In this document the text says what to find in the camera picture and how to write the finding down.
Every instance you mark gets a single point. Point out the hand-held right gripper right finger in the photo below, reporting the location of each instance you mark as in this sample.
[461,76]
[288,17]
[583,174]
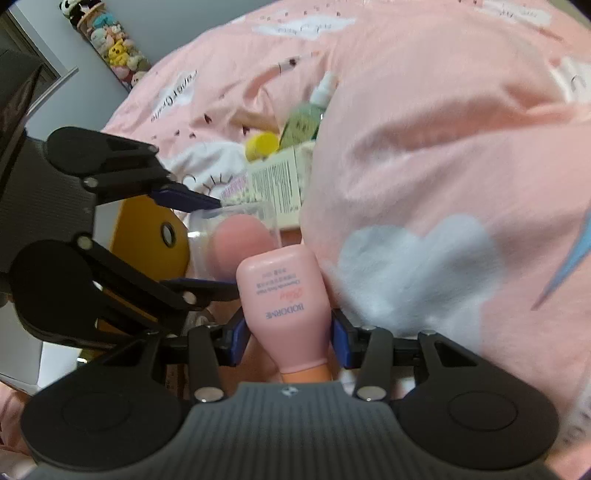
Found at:
[340,342]

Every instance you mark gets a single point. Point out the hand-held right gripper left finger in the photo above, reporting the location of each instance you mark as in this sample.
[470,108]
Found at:
[235,342]

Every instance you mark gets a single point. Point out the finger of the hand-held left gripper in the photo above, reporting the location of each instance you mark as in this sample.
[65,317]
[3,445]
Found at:
[189,197]
[203,287]

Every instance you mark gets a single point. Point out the clear plastic case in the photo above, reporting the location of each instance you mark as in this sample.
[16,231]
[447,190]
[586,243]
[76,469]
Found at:
[203,230]

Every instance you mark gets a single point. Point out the pink makeup sponge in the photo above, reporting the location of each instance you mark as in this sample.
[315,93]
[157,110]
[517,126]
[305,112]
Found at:
[242,240]

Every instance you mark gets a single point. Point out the pink squeeze bottle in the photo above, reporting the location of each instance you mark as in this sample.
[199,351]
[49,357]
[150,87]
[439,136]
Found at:
[281,300]

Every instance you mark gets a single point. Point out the orange cardboard box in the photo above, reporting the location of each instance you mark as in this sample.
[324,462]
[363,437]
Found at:
[138,235]

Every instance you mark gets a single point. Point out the yellow bulb cap bottle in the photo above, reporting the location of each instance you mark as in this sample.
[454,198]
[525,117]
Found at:
[261,144]

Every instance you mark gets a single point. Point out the white printed carton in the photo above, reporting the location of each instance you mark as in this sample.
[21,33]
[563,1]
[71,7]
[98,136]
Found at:
[277,180]

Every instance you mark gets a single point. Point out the green spray bottle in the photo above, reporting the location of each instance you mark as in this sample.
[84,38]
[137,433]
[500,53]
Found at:
[307,117]

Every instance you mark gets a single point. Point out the stack of plush toys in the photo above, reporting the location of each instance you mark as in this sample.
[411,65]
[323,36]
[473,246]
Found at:
[113,46]

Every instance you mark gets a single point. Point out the pink printed blanket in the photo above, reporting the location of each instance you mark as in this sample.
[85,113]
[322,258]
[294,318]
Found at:
[415,138]

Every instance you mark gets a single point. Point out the window frame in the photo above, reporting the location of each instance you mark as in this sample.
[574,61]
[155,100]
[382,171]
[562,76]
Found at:
[23,60]

